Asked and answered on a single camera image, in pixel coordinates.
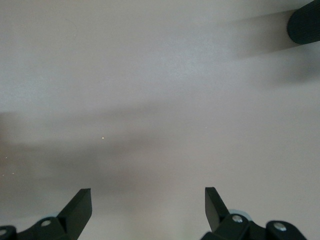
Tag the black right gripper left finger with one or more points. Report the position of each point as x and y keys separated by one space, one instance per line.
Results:
x=75 y=215

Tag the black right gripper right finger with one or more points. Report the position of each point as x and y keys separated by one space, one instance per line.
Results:
x=217 y=215

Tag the black ribbed cylinder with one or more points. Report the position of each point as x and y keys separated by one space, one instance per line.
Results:
x=306 y=25

